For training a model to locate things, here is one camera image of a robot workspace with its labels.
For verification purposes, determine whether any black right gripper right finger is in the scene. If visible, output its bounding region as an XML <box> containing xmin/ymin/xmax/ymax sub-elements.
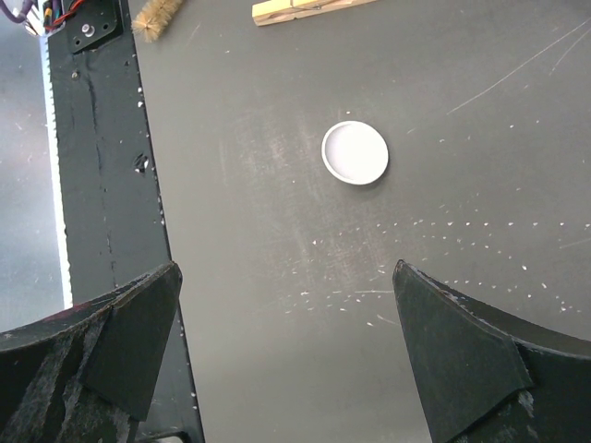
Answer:
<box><xmin>392</xmin><ymin>260</ymin><xmax>590</xmax><ymax>442</ymax></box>

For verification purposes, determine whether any wooden test tube clamp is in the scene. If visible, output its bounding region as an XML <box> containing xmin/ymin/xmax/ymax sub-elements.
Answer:
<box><xmin>251</xmin><ymin>0</ymin><xmax>373</xmax><ymax>27</ymax></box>

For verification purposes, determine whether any white oval dish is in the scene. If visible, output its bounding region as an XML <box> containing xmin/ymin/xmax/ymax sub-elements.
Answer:
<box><xmin>320</xmin><ymin>120</ymin><xmax>390</xmax><ymax>186</ymax></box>

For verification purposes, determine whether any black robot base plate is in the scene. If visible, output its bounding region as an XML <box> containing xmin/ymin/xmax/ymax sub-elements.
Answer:
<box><xmin>47</xmin><ymin>1</ymin><xmax>204</xmax><ymax>442</ymax></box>

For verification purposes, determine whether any grey slotted cable duct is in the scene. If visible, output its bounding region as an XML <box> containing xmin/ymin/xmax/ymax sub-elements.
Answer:
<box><xmin>40</xmin><ymin>37</ymin><xmax>73</xmax><ymax>309</ymax></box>

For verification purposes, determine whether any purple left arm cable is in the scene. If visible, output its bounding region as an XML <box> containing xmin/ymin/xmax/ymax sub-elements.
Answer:
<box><xmin>0</xmin><ymin>0</ymin><xmax>33</xmax><ymax>24</ymax></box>

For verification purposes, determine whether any test tube brush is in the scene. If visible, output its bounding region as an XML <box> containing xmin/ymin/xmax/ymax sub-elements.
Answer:
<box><xmin>132</xmin><ymin>0</ymin><xmax>184</xmax><ymax>42</ymax></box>

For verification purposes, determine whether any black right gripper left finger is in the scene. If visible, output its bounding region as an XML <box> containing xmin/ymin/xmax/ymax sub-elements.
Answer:
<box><xmin>1</xmin><ymin>261</ymin><xmax>182</xmax><ymax>442</ymax></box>

